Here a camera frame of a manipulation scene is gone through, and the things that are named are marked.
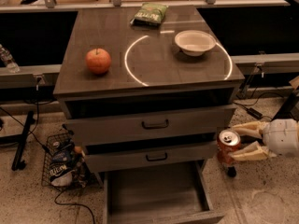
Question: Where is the black power adapter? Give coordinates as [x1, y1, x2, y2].
[247, 108, 263, 119]

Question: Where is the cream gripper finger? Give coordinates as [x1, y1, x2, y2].
[229, 141, 276, 161]
[232, 121, 267, 139]

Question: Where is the black right table leg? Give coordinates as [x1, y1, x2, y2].
[227, 166, 236, 177]

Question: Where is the drawer with handle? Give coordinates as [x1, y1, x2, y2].
[85, 141, 217, 173]
[65, 105, 235, 145]

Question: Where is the black left table leg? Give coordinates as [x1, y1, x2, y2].
[11, 111, 35, 171]

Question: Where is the green chip bag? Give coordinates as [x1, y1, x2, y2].
[131, 3, 168, 26]

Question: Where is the clear plastic water bottle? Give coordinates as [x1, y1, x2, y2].
[0, 44, 20, 73]

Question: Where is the red apple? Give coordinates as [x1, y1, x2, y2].
[85, 49, 111, 75]

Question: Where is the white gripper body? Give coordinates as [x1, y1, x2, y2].
[263, 119, 299, 157]

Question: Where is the red coke can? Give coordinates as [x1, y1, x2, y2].
[217, 129, 241, 166]

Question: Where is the white bowl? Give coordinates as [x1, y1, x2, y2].
[175, 30, 216, 57]

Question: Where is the grey drawer cabinet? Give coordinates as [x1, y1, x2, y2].
[52, 5, 246, 185]

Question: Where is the black wire basket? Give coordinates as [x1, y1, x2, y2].
[42, 133, 91, 190]

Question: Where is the middle drawer with handle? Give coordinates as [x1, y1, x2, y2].
[85, 141, 217, 173]

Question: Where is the black table leg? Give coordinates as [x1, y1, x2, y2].
[227, 166, 236, 177]
[11, 111, 35, 171]

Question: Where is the chip bag in basket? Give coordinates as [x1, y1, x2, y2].
[49, 163, 73, 187]

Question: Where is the open bottom drawer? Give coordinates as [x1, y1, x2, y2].
[103, 161, 224, 224]

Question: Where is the top drawer with handle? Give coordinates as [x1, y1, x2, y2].
[65, 105, 235, 145]

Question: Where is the black floor cable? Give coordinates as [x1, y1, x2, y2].
[53, 185, 96, 224]

